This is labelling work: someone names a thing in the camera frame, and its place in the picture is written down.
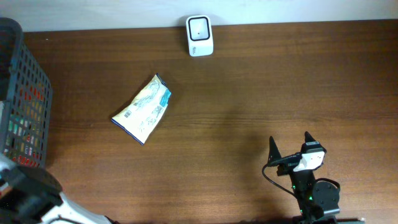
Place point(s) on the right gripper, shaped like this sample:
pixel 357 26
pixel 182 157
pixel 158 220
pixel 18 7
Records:
pixel 275 159

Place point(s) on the cream snack bag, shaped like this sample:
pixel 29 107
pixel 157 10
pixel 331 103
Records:
pixel 147 108

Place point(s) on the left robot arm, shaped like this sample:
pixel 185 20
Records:
pixel 32 195

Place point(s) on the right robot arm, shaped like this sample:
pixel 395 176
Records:
pixel 317 198

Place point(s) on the white barcode scanner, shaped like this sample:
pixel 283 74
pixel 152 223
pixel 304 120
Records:
pixel 199 36

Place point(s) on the grey plastic mesh basket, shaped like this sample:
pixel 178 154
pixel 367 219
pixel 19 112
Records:
pixel 26 99

